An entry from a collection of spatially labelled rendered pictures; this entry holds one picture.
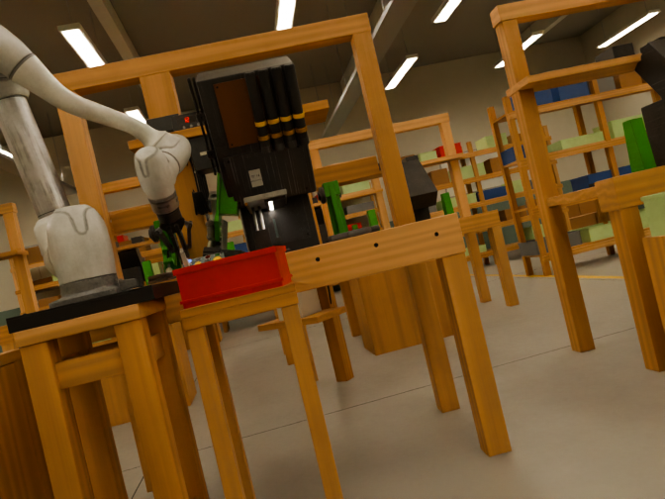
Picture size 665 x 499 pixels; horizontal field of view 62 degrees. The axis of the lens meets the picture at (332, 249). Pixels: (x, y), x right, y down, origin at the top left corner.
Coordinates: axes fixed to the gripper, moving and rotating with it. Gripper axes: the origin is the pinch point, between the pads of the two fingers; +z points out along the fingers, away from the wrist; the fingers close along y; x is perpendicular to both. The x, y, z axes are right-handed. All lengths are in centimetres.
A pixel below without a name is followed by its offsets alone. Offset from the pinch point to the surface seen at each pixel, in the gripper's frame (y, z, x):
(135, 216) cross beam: -29, 17, 73
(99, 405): -31, 18, -42
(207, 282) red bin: 10.0, -10.0, -32.0
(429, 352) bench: 91, 89, 11
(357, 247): 60, 8, -6
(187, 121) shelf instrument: 6, -21, 78
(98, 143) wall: -288, 309, 1021
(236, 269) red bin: 19.1, -12.2, -32.1
